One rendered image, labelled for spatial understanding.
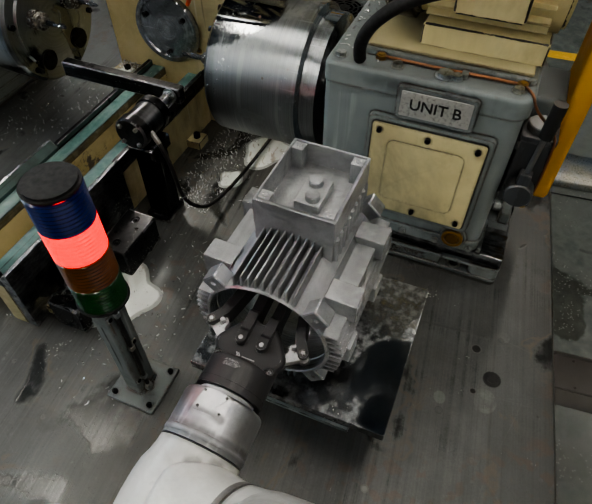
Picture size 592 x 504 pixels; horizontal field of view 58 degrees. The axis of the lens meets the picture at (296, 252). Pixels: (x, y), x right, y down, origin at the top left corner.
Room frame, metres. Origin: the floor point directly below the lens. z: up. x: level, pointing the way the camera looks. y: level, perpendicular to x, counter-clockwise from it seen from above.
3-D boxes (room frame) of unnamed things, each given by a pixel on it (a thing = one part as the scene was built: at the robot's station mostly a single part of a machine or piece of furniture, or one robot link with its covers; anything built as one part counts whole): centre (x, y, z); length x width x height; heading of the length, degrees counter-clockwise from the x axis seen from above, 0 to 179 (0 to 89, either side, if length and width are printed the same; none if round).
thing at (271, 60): (0.87, 0.00, 1.04); 0.41 x 0.25 x 0.25; 68
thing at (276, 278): (0.43, 0.00, 1.02); 0.20 x 0.19 x 0.19; 156
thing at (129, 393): (0.38, 0.23, 1.01); 0.08 x 0.08 x 0.42; 68
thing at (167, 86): (0.88, 0.32, 1.01); 0.26 x 0.04 x 0.03; 68
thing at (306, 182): (0.46, -0.02, 1.11); 0.12 x 0.11 x 0.07; 156
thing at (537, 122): (0.62, -0.34, 1.07); 0.08 x 0.07 x 0.20; 158
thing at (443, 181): (0.77, -0.24, 0.99); 0.35 x 0.31 x 0.37; 68
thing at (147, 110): (0.90, 0.16, 0.92); 0.45 x 0.13 x 0.24; 158
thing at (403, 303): (0.41, -0.03, 0.86); 0.27 x 0.24 x 0.12; 68
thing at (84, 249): (0.38, 0.23, 1.14); 0.06 x 0.06 x 0.04
